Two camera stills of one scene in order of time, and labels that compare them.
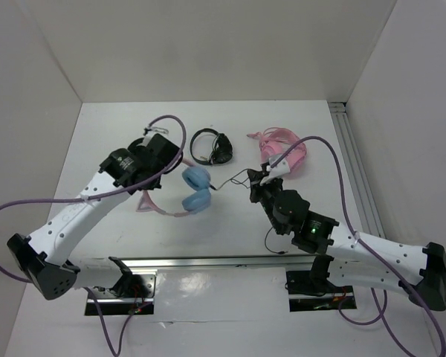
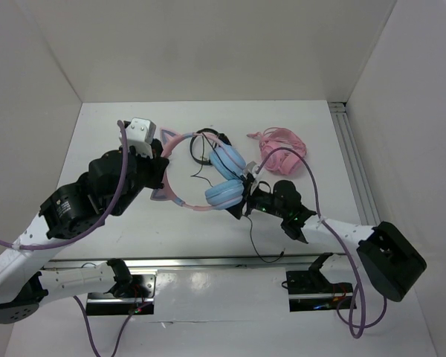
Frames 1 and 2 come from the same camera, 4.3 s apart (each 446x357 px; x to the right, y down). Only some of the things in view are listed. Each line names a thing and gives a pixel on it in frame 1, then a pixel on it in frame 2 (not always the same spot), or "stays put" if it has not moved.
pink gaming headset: x=274 y=140 stays put
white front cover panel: x=203 y=294 stays put
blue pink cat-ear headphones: x=198 y=180 to x=227 y=193
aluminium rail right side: x=357 y=169 stays put
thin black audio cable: x=245 y=184 to x=204 y=175
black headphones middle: x=221 y=152 stays put
